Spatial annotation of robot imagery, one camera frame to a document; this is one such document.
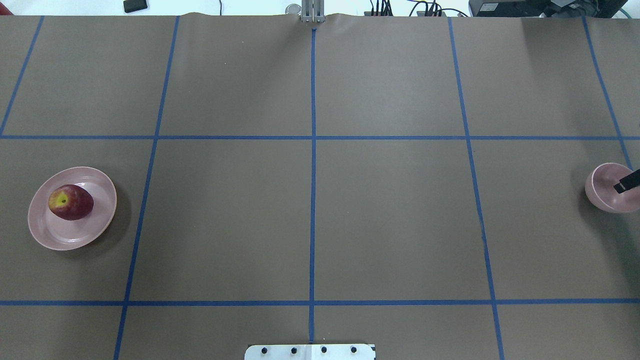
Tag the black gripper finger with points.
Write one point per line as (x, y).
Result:
(631, 181)

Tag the pink bowl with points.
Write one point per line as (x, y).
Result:
(599, 189)

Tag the red apple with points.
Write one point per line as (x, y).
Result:
(70, 202)

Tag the pink plate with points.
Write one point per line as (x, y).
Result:
(57, 234)

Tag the small black square device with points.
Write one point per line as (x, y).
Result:
(130, 6)

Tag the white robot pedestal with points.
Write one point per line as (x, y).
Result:
(340, 351)

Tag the aluminium frame post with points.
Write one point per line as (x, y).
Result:
(313, 11)

